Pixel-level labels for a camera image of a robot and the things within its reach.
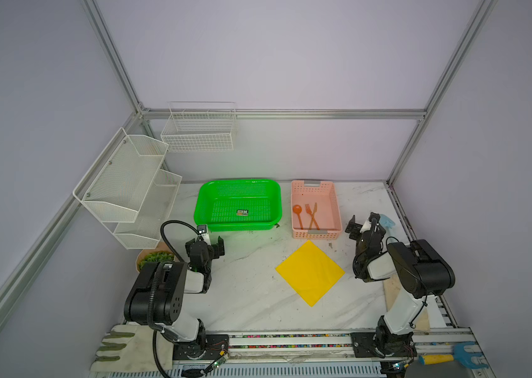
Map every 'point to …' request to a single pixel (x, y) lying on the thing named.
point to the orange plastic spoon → (297, 209)
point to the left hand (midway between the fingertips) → (206, 239)
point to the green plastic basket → (238, 205)
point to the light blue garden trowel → (386, 221)
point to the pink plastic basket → (327, 216)
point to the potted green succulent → (153, 255)
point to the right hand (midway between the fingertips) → (365, 217)
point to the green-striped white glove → (130, 348)
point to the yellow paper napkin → (311, 272)
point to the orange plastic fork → (309, 211)
